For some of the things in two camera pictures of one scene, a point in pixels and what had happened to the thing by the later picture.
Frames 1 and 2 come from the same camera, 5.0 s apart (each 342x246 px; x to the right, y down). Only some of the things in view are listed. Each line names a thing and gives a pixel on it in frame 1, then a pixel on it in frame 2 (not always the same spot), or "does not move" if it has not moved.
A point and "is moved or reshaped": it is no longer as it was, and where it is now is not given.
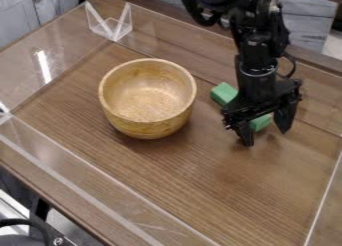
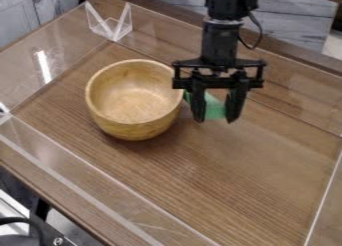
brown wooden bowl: (147, 96) is moved or reshaped
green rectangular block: (222, 93) → (214, 106)
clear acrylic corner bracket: (109, 28) does not move
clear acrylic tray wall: (120, 215) does not move
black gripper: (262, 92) → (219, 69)
